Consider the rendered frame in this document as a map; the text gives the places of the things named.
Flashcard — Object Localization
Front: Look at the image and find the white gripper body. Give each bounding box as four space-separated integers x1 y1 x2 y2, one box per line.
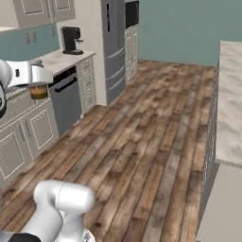
29 60 55 87

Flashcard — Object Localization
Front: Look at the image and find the brown cinnamon bottle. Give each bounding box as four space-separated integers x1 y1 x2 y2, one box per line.
28 84 49 101

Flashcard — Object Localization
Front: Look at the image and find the grey dining counter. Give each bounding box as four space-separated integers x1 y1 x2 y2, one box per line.
195 40 242 242

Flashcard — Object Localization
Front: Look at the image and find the dark grey dishwasher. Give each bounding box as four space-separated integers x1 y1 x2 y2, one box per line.
47 64 83 137

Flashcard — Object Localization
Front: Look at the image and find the black coffee machine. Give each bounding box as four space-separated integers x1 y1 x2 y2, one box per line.
60 26 85 57

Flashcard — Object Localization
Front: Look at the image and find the grey drawer front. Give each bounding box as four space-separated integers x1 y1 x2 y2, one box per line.
83 91 97 112
80 58 95 77
81 73 96 95

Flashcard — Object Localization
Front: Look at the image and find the grey base cupboard door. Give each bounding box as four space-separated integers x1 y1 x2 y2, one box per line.
21 99 61 161
0 118 34 184

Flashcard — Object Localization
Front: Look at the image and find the grey steel fridge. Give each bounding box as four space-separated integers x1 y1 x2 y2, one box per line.
100 0 128 107

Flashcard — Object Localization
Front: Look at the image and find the tall grey cupboard run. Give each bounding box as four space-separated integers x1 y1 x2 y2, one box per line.
124 25 140 83

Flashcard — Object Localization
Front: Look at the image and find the black dishwasher handle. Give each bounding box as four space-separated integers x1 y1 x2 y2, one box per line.
54 76 78 93

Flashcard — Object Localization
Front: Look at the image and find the grey wall socket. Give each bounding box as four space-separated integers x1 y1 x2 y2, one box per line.
24 30 39 45

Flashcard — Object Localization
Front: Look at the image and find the grey cupboard door handle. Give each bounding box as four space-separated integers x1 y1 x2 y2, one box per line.
25 118 32 139
18 122 26 144

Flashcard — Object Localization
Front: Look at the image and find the grey wall cupboard door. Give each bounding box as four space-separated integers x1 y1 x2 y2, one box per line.
49 0 77 24
10 0 53 31

